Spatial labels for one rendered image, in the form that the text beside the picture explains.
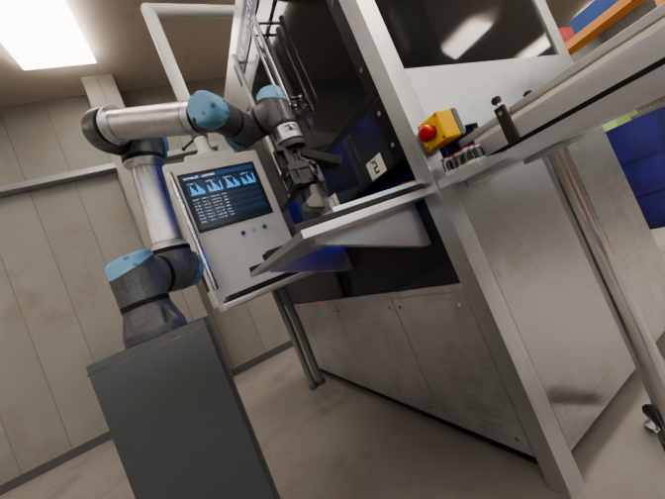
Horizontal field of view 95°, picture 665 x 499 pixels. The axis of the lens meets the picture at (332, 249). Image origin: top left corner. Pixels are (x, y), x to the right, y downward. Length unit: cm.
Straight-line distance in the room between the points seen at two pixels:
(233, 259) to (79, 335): 278
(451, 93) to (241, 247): 115
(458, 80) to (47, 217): 411
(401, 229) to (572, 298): 59
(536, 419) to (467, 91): 94
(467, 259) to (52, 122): 457
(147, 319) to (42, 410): 350
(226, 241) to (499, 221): 122
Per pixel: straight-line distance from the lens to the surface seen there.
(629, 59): 78
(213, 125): 78
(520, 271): 102
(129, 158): 110
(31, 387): 436
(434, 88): 104
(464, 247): 87
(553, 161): 87
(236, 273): 161
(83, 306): 417
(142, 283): 91
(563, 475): 113
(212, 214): 166
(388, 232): 85
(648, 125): 368
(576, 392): 117
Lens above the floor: 79
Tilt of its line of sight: 2 degrees up
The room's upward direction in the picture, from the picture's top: 23 degrees counter-clockwise
